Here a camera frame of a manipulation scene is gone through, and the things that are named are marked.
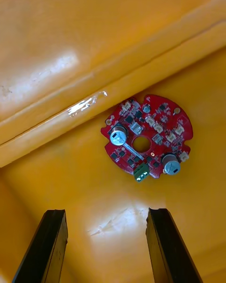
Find round red circuit board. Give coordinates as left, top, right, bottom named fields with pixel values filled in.
left=100, top=94, right=194, bottom=183

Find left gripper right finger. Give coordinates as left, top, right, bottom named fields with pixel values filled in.
left=145, top=207, right=203, bottom=283

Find yellow-orange plastic bin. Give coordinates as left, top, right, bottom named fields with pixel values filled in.
left=0, top=21, right=226, bottom=283
left=0, top=0, right=226, bottom=147

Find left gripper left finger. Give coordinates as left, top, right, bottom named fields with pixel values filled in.
left=12, top=208, right=69, bottom=283

